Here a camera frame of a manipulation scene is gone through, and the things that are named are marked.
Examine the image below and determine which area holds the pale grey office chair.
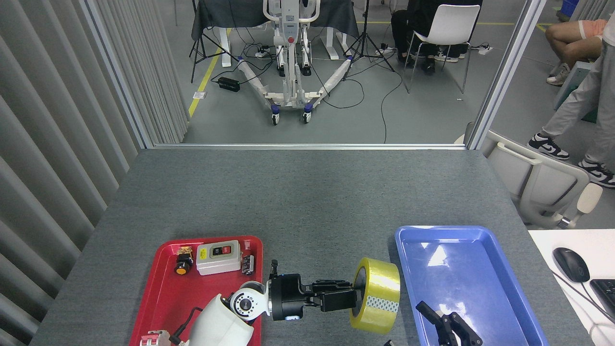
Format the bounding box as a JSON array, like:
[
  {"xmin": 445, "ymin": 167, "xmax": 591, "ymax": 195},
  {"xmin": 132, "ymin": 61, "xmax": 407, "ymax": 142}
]
[{"xmin": 464, "ymin": 123, "xmax": 603, "ymax": 230}]

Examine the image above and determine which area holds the blue plastic tray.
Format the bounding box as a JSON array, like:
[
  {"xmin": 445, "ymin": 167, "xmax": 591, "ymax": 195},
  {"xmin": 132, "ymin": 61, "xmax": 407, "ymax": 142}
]
[{"xmin": 395, "ymin": 225, "xmax": 549, "ymax": 346}]

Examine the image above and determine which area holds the black computer mouse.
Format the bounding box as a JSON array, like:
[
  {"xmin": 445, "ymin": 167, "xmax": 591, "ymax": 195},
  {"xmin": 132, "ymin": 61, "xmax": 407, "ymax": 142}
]
[{"xmin": 553, "ymin": 247, "xmax": 590, "ymax": 283}]

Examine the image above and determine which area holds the yellow tape roll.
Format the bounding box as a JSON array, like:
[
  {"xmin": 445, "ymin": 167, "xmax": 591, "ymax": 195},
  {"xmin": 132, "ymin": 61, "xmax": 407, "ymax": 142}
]
[{"xmin": 349, "ymin": 257, "xmax": 401, "ymax": 335}]

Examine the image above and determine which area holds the red plastic tray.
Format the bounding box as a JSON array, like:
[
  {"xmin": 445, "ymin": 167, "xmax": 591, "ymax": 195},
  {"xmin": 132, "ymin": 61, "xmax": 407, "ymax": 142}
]
[{"xmin": 129, "ymin": 235, "xmax": 264, "ymax": 346}]

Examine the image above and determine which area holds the black camera tripod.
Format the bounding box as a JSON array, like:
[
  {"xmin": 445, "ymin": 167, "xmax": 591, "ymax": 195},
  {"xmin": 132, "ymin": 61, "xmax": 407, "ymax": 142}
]
[{"xmin": 344, "ymin": 0, "xmax": 397, "ymax": 74}]

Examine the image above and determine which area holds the standing person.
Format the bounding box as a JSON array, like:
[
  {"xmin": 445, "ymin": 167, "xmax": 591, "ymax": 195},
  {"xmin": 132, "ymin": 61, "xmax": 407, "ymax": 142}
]
[{"xmin": 527, "ymin": 14, "xmax": 615, "ymax": 189}]

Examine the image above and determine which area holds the black orange push button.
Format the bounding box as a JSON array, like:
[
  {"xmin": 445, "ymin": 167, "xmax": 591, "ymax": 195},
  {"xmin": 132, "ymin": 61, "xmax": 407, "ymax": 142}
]
[{"xmin": 174, "ymin": 246, "xmax": 195, "ymax": 277}]

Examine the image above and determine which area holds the black mouse cable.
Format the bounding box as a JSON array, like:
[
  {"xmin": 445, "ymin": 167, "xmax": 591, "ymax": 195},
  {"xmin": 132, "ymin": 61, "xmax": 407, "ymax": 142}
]
[{"xmin": 553, "ymin": 272, "xmax": 615, "ymax": 323}]

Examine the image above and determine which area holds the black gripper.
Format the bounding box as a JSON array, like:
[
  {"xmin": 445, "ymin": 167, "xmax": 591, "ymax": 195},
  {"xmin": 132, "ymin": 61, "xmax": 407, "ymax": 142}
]
[{"xmin": 268, "ymin": 273, "xmax": 395, "ymax": 346}]

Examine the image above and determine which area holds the red white terminal block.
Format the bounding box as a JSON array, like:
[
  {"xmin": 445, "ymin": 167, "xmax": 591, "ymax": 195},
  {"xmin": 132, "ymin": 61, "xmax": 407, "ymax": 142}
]
[{"xmin": 139, "ymin": 330, "xmax": 169, "ymax": 346}]

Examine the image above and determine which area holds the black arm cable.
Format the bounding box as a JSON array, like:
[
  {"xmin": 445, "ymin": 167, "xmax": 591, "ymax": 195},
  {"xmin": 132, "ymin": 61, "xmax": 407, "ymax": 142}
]
[{"xmin": 171, "ymin": 307, "xmax": 203, "ymax": 345}]

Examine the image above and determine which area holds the black floor cable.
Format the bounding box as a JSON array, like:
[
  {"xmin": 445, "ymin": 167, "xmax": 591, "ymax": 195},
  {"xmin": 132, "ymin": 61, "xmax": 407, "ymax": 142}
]
[{"xmin": 381, "ymin": 72, "xmax": 404, "ymax": 144}]

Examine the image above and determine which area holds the beige switch box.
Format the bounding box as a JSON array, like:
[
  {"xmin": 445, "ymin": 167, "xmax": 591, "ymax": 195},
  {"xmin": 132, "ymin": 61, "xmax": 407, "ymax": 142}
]
[{"xmin": 196, "ymin": 239, "xmax": 242, "ymax": 276}]

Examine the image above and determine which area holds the seated person with bare legs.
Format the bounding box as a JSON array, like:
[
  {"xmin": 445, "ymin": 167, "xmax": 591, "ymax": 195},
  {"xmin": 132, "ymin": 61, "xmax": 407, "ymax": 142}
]
[{"xmin": 546, "ymin": 18, "xmax": 608, "ymax": 87}]

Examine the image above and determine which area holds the desk with black cloth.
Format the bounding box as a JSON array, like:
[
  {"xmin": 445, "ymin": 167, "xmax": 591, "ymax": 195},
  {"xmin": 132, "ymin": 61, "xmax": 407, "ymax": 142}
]
[{"xmin": 192, "ymin": 0, "xmax": 360, "ymax": 68}]

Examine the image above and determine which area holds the black keyboard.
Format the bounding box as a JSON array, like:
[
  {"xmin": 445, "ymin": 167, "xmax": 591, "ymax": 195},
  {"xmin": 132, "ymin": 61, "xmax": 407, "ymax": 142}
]
[{"xmin": 590, "ymin": 279, "xmax": 615, "ymax": 320}]

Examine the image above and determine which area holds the white stand on wheels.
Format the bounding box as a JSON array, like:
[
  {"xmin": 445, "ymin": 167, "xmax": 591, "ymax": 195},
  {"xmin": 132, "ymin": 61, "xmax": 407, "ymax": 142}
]
[{"xmin": 238, "ymin": 0, "xmax": 358, "ymax": 126}]

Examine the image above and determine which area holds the silver frame post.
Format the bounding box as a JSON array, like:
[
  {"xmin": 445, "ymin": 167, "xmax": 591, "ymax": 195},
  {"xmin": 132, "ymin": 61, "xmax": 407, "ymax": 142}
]
[
  {"xmin": 467, "ymin": 0, "xmax": 547, "ymax": 150},
  {"xmin": 79, "ymin": 0, "xmax": 154, "ymax": 148}
]

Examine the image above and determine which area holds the seated person in black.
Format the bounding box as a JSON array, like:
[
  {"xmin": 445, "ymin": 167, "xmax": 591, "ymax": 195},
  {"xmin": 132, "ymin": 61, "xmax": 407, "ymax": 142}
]
[{"xmin": 391, "ymin": 0, "xmax": 483, "ymax": 75}]

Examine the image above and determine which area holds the grey flat box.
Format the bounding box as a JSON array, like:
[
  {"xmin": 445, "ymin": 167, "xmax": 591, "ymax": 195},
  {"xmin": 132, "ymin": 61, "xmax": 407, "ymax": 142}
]
[{"xmin": 553, "ymin": 62, "xmax": 594, "ymax": 110}]

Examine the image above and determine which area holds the silver frame rail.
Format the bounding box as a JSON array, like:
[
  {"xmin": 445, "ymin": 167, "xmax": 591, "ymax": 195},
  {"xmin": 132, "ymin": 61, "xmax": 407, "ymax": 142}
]
[{"xmin": 154, "ymin": 143, "xmax": 469, "ymax": 150}]

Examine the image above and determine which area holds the white side table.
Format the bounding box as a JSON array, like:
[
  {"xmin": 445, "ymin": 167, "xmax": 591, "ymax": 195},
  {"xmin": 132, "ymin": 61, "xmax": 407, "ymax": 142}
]
[{"xmin": 529, "ymin": 230, "xmax": 615, "ymax": 346}]

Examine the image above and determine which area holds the white plastic chair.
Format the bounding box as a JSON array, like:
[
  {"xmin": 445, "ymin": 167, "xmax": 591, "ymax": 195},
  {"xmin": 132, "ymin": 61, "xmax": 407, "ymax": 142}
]
[{"xmin": 404, "ymin": 4, "xmax": 481, "ymax": 94}]

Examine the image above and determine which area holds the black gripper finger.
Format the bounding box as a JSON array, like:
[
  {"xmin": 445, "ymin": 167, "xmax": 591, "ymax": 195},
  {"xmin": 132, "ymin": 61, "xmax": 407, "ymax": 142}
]
[{"xmin": 416, "ymin": 301, "xmax": 484, "ymax": 346}]

